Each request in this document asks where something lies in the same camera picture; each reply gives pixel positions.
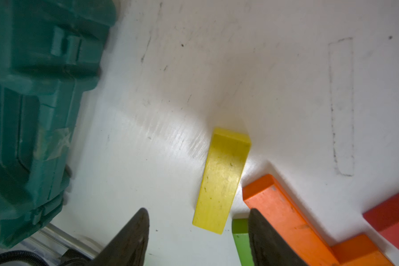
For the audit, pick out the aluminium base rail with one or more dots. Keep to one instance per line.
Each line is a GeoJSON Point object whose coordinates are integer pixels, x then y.
{"type": "Point", "coordinates": [51, 243]}

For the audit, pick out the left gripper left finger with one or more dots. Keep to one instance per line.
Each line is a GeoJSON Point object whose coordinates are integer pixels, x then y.
{"type": "Point", "coordinates": [127, 248]}

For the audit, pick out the yellow long block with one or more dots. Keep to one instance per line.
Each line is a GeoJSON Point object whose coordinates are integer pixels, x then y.
{"type": "Point", "coordinates": [225, 162]}

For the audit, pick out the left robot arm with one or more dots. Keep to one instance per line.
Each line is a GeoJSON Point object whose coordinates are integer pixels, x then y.
{"type": "Point", "coordinates": [27, 257]}

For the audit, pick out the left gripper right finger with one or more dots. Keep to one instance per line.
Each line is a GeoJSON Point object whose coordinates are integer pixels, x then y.
{"type": "Point", "coordinates": [267, 246]}

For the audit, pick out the dark green block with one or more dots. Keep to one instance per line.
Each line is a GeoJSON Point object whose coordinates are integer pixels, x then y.
{"type": "Point", "coordinates": [241, 239]}

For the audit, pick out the red block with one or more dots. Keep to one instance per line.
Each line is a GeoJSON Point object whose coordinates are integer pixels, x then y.
{"type": "Point", "coordinates": [384, 218]}

